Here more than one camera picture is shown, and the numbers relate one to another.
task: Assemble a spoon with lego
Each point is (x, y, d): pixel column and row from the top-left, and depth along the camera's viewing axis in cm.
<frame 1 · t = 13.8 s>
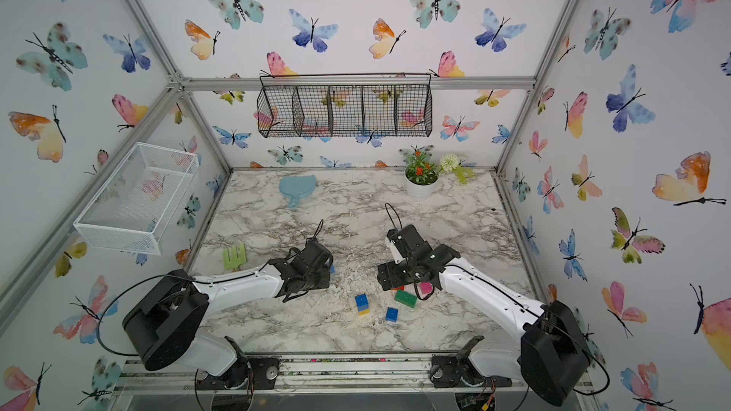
left hand: (328, 274, 90), fingers closed
right hand: (391, 272, 81), fingers open
green lego brick: (405, 298, 88), on the table
yellow small lego brick: (365, 312, 86), on the table
blue small lego brick: (391, 314, 84), point 2 cm above the table
blue small lego brick 2: (363, 303, 80), point 8 cm above the table
potted plant white pot: (421, 176, 102), point 14 cm above the table

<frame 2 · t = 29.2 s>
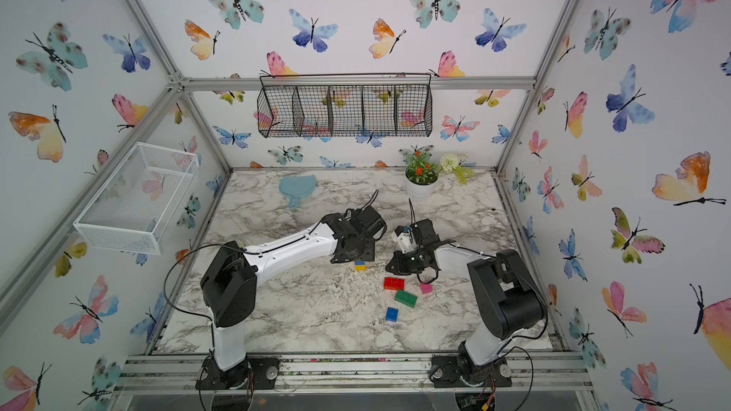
left hand: (366, 253, 87), fingers open
right hand: (389, 265, 90), fingers closed
yellow small lego brick: (360, 267, 95), on the table
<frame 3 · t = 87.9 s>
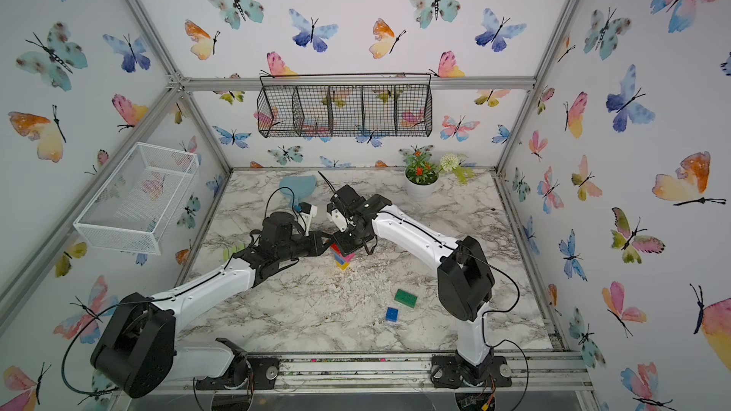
left hand: (338, 237, 83), fingers closed
right hand: (344, 244, 83), fingers closed
yellow small lego brick: (343, 266, 95), on the table
light blue long lego brick: (339, 258, 90), point 7 cm above the table
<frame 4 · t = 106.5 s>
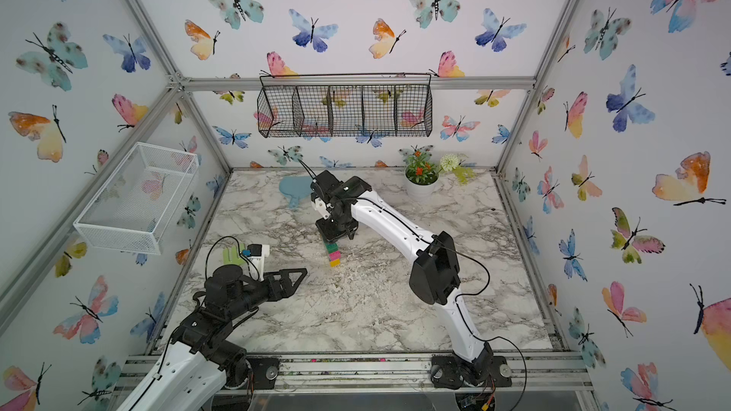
left hand: (299, 272, 77), fingers open
right hand: (329, 234, 82), fingers open
green lego brick: (331, 247, 85), point 14 cm above the table
pink small lego brick: (335, 256, 86), point 11 cm above the table
